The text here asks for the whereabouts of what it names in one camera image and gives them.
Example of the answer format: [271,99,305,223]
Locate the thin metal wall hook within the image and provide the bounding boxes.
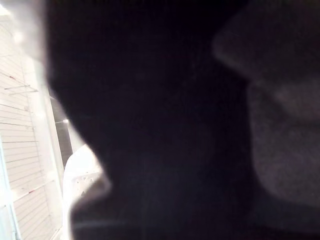
[3,84,40,94]

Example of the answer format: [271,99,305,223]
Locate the white slatted wall panel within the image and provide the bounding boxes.
[0,7,62,240]

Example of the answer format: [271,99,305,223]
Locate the right robot hand black cloth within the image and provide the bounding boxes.
[41,0,320,240]

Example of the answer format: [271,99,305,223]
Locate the white upright post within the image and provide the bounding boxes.
[32,58,66,226]

